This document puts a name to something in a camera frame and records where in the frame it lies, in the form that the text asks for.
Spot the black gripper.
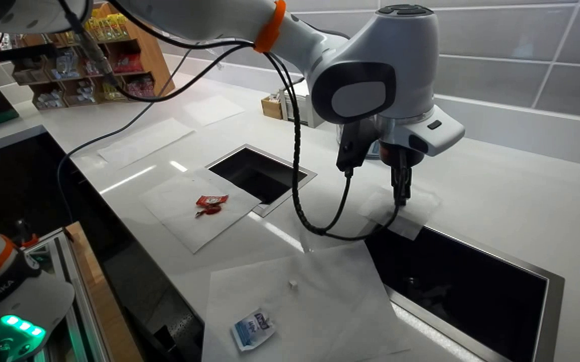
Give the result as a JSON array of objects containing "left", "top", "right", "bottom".
[{"left": 377, "top": 139, "right": 428, "bottom": 209}]

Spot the plain white paper napkin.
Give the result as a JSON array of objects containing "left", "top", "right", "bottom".
[
  {"left": 96, "top": 117, "right": 196, "bottom": 169},
  {"left": 181, "top": 95, "right": 245, "bottom": 129}
]

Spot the white napkin under red wrapper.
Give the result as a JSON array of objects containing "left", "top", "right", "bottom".
[{"left": 140, "top": 169, "right": 264, "bottom": 257}]

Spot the small wooden packet box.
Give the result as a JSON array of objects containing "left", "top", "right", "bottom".
[{"left": 260, "top": 93, "right": 289, "bottom": 123}]

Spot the clear plastic sheet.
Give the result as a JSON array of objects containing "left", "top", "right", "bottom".
[{"left": 199, "top": 240, "right": 398, "bottom": 362}]

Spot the red candy wrapper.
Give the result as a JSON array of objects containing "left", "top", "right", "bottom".
[{"left": 193, "top": 192, "right": 230, "bottom": 218}]

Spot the blue and white sugar packet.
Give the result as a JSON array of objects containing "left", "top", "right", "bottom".
[{"left": 227, "top": 308, "right": 278, "bottom": 354}]

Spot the wooden tea organizer rack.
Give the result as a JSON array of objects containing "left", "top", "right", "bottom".
[{"left": 6, "top": 2, "right": 178, "bottom": 112}]

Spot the wooden base board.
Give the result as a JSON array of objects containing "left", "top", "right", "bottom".
[{"left": 65, "top": 221, "right": 146, "bottom": 362}]

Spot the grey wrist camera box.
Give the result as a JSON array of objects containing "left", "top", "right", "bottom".
[{"left": 398, "top": 106, "right": 468, "bottom": 159}]

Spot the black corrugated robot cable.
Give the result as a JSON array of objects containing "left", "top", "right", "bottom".
[{"left": 262, "top": 51, "right": 403, "bottom": 242}]

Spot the large steel trash chute frame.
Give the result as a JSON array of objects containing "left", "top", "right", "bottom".
[{"left": 363, "top": 222, "right": 568, "bottom": 362}]

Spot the black power cable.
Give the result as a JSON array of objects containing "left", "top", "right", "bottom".
[{"left": 55, "top": 45, "right": 196, "bottom": 222}]

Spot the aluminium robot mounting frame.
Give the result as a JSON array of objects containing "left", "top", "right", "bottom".
[{"left": 25, "top": 227, "right": 115, "bottom": 362}]

